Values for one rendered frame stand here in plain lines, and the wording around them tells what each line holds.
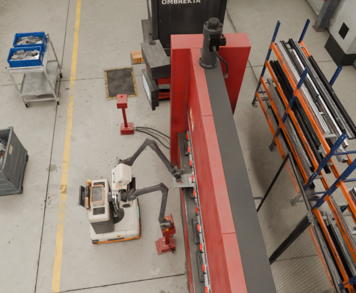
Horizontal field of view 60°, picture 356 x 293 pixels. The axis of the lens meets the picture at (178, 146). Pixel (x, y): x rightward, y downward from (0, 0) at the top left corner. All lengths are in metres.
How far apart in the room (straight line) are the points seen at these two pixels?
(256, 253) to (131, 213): 2.58
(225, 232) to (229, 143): 0.76
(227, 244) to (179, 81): 2.14
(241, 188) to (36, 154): 4.05
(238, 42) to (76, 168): 3.22
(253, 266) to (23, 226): 3.68
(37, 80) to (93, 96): 1.04
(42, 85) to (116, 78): 1.41
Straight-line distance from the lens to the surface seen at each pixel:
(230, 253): 2.14
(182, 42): 3.48
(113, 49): 7.35
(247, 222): 2.24
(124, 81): 6.48
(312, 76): 4.79
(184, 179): 3.82
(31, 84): 6.39
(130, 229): 4.35
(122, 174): 3.45
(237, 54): 3.57
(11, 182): 5.02
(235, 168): 2.43
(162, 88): 4.53
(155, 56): 3.88
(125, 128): 5.47
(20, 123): 6.23
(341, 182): 3.84
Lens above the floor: 4.31
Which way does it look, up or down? 54 degrees down
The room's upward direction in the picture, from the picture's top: 3 degrees clockwise
